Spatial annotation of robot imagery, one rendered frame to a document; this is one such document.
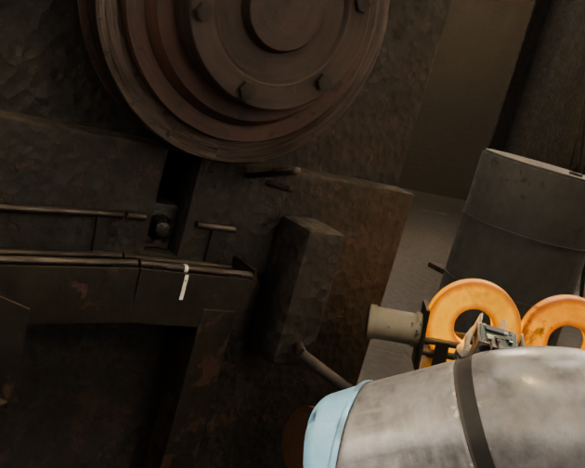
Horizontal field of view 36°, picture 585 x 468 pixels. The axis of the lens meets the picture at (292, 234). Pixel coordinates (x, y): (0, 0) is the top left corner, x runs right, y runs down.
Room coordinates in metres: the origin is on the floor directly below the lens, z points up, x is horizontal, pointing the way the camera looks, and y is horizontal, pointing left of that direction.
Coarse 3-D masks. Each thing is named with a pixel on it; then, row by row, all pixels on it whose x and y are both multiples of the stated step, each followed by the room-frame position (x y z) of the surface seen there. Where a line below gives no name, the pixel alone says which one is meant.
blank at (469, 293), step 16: (448, 288) 1.45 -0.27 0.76; (464, 288) 1.44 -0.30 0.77; (480, 288) 1.44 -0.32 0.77; (496, 288) 1.44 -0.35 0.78; (432, 304) 1.45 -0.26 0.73; (448, 304) 1.44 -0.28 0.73; (464, 304) 1.44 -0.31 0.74; (480, 304) 1.44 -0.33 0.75; (496, 304) 1.44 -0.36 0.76; (512, 304) 1.44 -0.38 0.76; (432, 320) 1.44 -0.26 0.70; (448, 320) 1.44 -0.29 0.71; (496, 320) 1.44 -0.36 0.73; (512, 320) 1.44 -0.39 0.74; (432, 336) 1.44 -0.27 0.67; (448, 336) 1.44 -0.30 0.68
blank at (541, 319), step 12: (552, 300) 1.45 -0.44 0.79; (564, 300) 1.44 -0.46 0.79; (576, 300) 1.44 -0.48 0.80; (528, 312) 1.46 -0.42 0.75; (540, 312) 1.44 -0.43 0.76; (552, 312) 1.44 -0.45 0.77; (564, 312) 1.44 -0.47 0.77; (576, 312) 1.44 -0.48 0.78; (528, 324) 1.44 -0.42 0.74; (540, 324) 1.44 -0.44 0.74; (552, 324) 1.44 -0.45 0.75; (564, 324) 1.44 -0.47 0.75; (576, 324) 1.44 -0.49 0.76; (528, 336) 1.44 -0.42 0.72; (540, 336) 1.44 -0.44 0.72
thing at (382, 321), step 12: (372, 312) 1.44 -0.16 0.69; (384, 312) 1.45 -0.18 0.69; (396, 312) 1.45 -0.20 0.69; (408, 312) 1.46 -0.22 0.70; (420, 312) 1.46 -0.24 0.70; (372, 324) 1.43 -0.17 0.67; (384, 324) 1.43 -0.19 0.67; (396, 324) 1.43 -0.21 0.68; (408, 324) 1.44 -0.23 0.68; (420, 324) 1.43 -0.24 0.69; (372, 336) 1.44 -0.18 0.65; (384, 336) 1.44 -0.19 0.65; (396, 336) 1.44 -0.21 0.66; (408, 336) 1.43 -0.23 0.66; (420, 336) 1.43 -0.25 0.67
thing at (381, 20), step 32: (96, 0) 1.17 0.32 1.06; (384, 0) 1.42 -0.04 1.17; (96, 32) 1.19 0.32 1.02; (128, 64) 1.21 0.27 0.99; (128, 96) 1.21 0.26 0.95; (352, 96) 1.42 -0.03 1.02; (160, 128) 1.24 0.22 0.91; (192, 128) 1.27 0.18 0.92; (320, 128) 1.39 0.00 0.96; (224, 160) 1.31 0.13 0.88; (256, 160) 1.34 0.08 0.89
